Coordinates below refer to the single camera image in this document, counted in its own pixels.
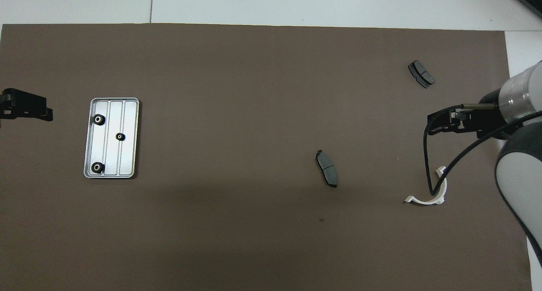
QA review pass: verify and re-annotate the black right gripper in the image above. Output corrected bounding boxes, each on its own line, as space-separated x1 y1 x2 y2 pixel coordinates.
427 90 511 138

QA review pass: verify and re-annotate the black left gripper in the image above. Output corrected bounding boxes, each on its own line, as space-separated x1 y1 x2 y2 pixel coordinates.
0 89 53 122

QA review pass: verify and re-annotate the silver metal tray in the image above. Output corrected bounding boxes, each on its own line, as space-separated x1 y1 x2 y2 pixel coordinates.
83 97 140 179

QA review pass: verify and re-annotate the short dark grey brake pad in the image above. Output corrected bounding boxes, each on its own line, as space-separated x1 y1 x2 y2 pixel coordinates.
408 60 436 89

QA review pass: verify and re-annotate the long dark grey brake pad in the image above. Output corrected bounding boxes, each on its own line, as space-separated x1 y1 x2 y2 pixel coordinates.
315 150 338 188

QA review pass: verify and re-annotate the brown table mat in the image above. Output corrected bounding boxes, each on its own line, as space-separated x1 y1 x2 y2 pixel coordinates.
0 23 532 291

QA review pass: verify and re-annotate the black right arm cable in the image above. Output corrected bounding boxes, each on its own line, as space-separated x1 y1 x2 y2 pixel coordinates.
423 111 542 197

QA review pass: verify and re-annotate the white curved plastic bracket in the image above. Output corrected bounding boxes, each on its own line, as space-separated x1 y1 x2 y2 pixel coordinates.
405 166 448 205

